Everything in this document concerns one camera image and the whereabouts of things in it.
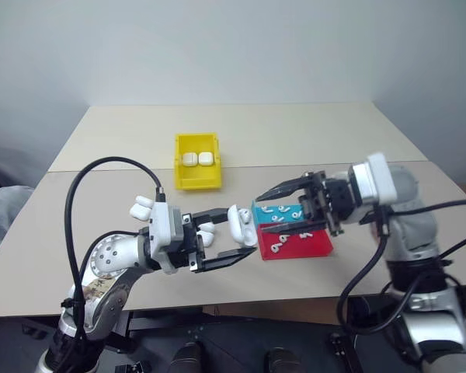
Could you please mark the white earbud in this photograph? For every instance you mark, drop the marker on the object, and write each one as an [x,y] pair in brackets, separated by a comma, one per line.
[244,213]
[276,218]
[296,214]
[306,235]
[284,237]
[275,246]

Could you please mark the black table frame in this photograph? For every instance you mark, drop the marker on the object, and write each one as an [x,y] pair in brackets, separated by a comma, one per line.
[159,320]

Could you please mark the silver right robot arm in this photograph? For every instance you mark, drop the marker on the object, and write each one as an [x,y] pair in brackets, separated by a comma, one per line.
[411,217]

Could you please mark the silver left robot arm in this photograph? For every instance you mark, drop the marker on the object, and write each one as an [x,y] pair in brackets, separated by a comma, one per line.
[108,256]

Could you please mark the closed white earbud case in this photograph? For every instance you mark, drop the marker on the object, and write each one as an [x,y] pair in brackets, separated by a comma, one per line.
[189,159]
[206,159]

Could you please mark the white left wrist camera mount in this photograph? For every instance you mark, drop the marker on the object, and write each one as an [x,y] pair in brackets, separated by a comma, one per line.
[161,229]

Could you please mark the yellow plastic bin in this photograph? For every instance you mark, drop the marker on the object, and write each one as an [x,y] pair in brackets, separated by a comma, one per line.
[198,180]

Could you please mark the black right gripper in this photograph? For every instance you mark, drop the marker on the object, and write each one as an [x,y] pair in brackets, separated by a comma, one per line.
[334,202]

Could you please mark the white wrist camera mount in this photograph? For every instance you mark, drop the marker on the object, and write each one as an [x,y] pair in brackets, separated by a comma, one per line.
[374,178]
[161,229]

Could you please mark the grey cloth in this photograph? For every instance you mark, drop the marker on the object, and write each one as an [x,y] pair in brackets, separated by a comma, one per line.
[4,221]

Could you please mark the blue plastic tray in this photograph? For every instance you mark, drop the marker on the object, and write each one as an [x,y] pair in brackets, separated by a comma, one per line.
[260,215]

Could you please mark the red plastic tray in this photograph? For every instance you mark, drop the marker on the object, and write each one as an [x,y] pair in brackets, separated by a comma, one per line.
[310,248]

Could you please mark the dark rounded shape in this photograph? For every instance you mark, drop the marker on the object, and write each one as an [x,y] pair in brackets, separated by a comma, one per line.
[186,357]
[282,361]

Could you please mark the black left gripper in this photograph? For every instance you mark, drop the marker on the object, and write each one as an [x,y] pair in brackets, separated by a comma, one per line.
[190,241]

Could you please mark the open white earbud case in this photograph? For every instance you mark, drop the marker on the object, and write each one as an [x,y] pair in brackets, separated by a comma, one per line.
[240,231]

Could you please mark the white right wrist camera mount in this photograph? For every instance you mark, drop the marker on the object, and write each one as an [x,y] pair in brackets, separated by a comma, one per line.
[374,178]

